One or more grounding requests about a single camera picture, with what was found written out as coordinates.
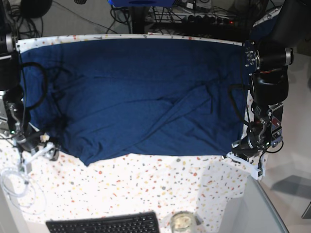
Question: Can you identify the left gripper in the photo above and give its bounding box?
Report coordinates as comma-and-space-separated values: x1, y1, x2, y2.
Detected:
232, 134, 264, 158

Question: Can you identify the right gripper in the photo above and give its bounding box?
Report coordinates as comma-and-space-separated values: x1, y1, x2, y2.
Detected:
14, 132, 60, 161

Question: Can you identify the navy blue t-shirt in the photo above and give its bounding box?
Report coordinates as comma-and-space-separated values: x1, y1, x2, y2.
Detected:
21, 39, 247, 165

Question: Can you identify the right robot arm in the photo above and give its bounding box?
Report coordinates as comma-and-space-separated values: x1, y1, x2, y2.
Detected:
0, 1, 60, 161

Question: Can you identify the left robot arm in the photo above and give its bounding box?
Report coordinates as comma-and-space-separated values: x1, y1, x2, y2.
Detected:
228, 0, 311, 160

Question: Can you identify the terrazzo pattern table cover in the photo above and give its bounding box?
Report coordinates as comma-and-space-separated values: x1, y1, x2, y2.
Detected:
0, 34, 249, 233

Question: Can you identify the grey laptop computer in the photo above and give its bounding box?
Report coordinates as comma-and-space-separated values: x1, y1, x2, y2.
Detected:
219, 177, 288, 233

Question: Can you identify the clear glass jar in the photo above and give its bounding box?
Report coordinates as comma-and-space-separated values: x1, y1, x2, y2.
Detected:
170, 211, 196, 233

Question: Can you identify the black computer keyboard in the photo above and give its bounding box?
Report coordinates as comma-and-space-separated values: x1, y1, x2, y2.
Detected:
46, 212, 160, 233

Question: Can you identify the blue box with oval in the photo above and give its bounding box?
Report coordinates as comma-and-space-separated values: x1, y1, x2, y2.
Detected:
108, 0, 180, 7

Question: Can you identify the coiled white cable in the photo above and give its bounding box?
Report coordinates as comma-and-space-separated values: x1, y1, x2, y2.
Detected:
0, 167, 48, 216

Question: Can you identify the black wire rack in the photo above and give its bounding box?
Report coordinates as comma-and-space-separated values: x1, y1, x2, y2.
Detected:
145, 6, 235, 25

